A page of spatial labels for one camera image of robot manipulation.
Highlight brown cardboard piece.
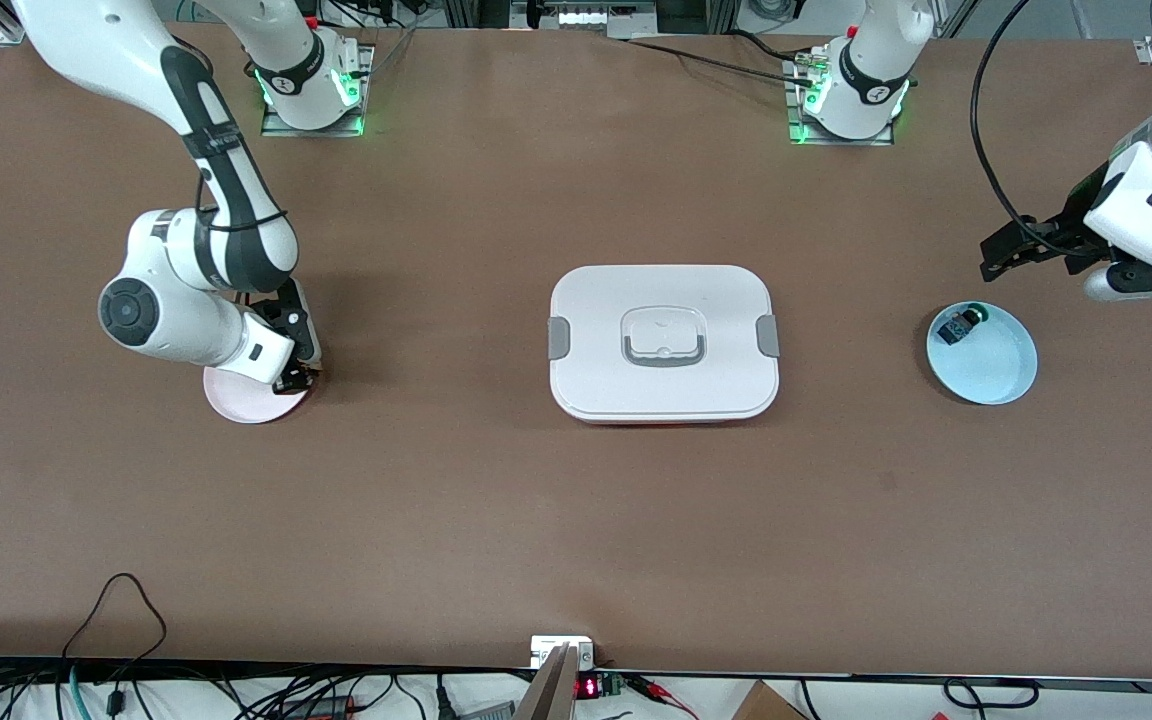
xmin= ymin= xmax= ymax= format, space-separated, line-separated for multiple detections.
xmin=731 ymin=680 xmax=813 ymax=720

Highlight light blue round plate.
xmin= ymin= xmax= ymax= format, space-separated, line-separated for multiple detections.
xmin=925 ymin=300 xmax=1039 ymax=407

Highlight white lidded lunch box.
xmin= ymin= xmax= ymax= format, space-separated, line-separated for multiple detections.
xmin=547 ymin=264 xmax=781 ymax=426

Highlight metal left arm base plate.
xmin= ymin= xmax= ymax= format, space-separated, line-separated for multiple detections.
xmin=784 ymin=50 xmax=898 ymax=148

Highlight red clip leads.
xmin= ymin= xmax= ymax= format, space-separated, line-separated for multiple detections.
xmin=631 ymin=676 xmax=699 ymax=720

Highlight black looped table cable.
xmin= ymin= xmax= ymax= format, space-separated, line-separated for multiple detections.
xmin=61 ymin=572 xmax=169 ymax=667

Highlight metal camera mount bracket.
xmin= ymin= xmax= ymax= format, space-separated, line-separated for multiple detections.
xmin=516 ymin=635 xmax=597 ymax=720

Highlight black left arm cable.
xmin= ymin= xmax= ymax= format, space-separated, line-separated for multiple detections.
xmin=969 ymin=0 xmax=1069 ymax=239

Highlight green and black switch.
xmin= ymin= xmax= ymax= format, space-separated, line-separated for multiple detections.
xmin=939 ymin=307 xmax=993 ymax=347

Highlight pink round plate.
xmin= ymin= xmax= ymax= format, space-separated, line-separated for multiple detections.
xmin=203 ymin=365 xmax=313 ymax=425

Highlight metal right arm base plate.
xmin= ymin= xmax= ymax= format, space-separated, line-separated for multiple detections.
xmin=260 ymin=44 xmax=377 ymax=139

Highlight black cable to arm base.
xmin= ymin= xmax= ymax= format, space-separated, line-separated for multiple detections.
xmin=624 ymin=38 xmax=817 ymax=89

